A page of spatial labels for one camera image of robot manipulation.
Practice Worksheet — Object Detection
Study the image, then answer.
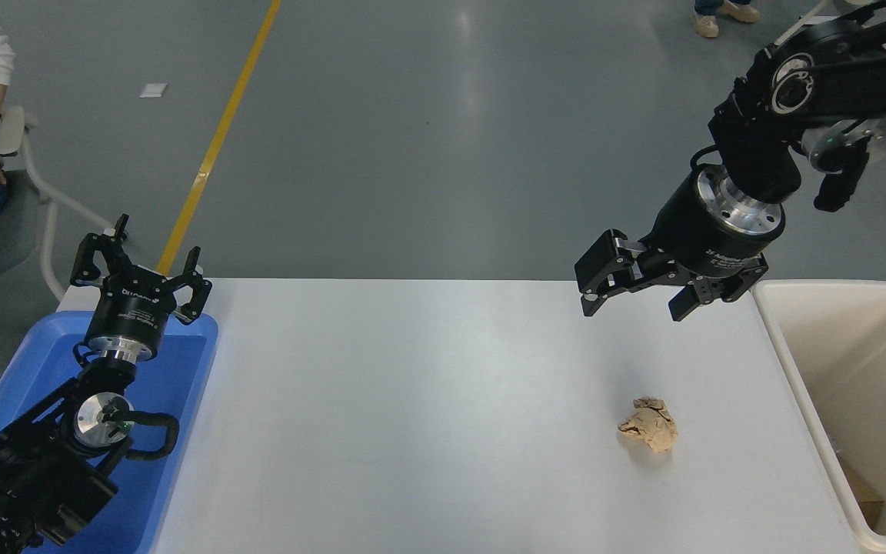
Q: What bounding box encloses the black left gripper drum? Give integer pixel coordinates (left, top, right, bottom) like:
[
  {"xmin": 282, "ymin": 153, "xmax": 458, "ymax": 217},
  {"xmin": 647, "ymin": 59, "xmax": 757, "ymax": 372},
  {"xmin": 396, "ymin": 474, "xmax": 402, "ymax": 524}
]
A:
[{"xmin": 86, "ymin": 266, "xmax": 180, "ymax": 353}]

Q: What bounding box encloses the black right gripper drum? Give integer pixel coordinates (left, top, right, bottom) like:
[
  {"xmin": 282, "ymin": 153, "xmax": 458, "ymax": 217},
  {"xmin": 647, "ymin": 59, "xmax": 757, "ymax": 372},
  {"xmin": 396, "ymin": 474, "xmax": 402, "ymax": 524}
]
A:
[{"xmin": 641, "ymin": 173, "xmax": 781, "ymax": 284}]

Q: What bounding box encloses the tan paper ball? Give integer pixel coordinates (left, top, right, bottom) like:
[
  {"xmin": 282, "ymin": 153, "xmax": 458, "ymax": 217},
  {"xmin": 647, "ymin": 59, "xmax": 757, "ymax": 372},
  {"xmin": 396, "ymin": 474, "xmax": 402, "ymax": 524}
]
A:
[{"xmin": 617, "ymin": 396, "xmax": 679, "ymax": 454}]

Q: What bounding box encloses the blue plastic tray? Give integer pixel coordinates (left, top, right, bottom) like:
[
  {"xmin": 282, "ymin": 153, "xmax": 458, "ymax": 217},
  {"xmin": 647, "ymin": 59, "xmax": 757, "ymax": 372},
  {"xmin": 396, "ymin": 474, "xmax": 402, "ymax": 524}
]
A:
[{"xmin": 0, "ymin": 310, "xmax": 219, "ymax": 554}]

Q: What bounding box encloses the large pale bin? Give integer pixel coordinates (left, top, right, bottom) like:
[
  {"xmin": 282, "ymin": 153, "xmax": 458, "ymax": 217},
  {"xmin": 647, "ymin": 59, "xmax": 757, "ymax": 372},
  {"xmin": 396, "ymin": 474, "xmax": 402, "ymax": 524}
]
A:
[{"xmin": 751, "ymin": 279, "xmax": 886, "ymax": 554}]

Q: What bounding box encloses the white grey chair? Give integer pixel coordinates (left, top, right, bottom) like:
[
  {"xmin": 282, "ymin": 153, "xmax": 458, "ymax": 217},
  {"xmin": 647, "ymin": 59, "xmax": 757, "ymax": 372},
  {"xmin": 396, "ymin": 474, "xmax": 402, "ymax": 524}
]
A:
[{"xmin": 0, "ymin": 105, "xmax": 118, "ymax": 302}]

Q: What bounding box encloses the standing person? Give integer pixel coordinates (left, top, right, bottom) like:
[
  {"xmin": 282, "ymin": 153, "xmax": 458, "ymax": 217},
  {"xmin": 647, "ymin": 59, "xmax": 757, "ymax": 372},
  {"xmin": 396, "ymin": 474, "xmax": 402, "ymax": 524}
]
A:
[{"xmin": 691, "ymin": 0, "xmax": 761, "ymax": 38}]

